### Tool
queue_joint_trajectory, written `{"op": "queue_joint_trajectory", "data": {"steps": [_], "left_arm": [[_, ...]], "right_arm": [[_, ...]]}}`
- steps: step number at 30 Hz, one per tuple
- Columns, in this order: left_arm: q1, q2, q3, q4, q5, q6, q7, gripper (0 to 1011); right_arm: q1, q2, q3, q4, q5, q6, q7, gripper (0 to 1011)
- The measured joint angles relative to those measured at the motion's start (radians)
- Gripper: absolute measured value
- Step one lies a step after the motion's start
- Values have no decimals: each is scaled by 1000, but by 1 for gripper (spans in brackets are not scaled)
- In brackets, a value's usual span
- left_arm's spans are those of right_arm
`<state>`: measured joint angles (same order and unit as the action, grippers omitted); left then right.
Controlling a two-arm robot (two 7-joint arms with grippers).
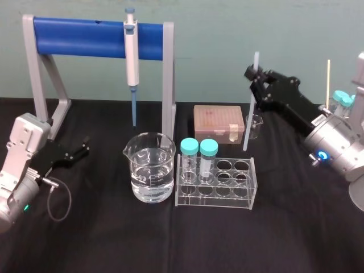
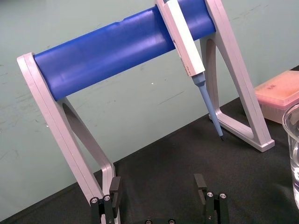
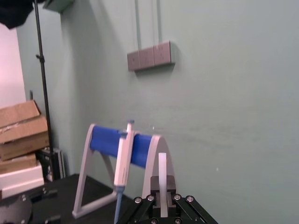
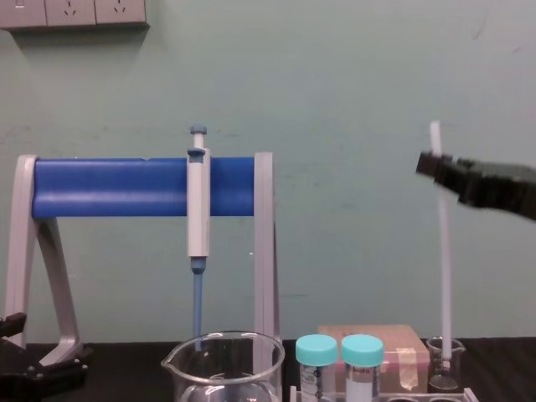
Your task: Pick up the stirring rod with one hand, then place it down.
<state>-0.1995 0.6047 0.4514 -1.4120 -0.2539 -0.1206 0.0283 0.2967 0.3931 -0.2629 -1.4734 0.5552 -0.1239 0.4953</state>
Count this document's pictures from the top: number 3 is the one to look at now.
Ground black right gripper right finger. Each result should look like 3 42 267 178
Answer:
167 175 219 224

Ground flat cardboard box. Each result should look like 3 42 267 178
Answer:
0 153 38 175

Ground black round base plate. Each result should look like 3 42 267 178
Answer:
0 199 33 224

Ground black hanging cloth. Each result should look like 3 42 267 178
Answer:
0 0 45 30

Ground grey and blue pipette stand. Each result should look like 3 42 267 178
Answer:
72 123 176 219

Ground black equipment cases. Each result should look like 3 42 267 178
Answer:
37 146 69 182

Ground white flat box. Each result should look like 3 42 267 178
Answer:
0 161 45 192

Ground white stirring rod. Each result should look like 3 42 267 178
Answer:
158 153 170 218

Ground grey wall socket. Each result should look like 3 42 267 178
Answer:
127 51 141 71
139 46 156 69
153 41 177 66

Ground black metal bracket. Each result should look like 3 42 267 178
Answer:
30 188 58 204

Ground white and blue pipette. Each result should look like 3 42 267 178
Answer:
114 119 136 224

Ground grey overhead box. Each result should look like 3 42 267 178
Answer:
43 0 69 15

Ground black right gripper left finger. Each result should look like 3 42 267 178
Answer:
127 176 162 224

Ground pale wall cable conduit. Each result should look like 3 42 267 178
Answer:
134 0 142 52
154 0 162 45

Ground black tripod pole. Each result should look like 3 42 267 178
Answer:
33 0 55 181

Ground large open cardboard box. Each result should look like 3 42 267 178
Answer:
0 100 51 161

